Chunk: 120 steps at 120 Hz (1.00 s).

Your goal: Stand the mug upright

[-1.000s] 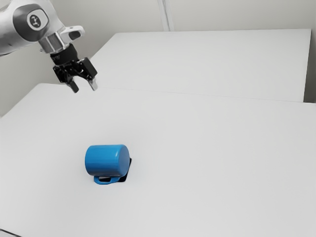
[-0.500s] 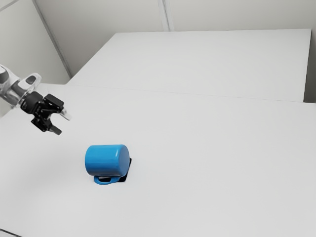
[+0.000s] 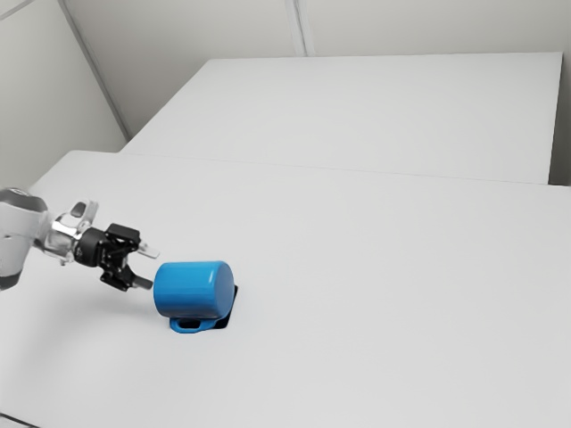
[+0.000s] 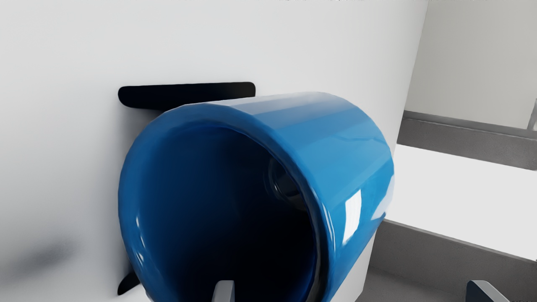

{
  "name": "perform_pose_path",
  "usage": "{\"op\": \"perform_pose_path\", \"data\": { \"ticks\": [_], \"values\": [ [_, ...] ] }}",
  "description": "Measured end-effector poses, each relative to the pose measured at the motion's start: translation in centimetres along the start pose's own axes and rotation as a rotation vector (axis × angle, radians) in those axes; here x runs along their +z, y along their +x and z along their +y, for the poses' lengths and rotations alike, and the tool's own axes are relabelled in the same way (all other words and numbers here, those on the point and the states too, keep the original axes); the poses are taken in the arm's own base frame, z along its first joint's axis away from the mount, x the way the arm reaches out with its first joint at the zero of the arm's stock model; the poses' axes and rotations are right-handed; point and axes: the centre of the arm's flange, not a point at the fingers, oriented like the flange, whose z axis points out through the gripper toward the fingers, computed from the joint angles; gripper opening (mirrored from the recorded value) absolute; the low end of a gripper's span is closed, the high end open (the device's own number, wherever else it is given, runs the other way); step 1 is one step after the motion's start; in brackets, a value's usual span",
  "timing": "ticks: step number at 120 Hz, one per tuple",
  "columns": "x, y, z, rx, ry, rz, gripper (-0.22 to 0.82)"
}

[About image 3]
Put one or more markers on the blue mug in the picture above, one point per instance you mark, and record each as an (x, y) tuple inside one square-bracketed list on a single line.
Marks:
[(192, 290)]

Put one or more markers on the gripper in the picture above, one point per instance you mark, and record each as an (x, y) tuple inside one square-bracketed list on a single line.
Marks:
[(91, 249)]

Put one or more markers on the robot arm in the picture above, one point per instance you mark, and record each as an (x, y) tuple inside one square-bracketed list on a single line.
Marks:
[(18, 232)]

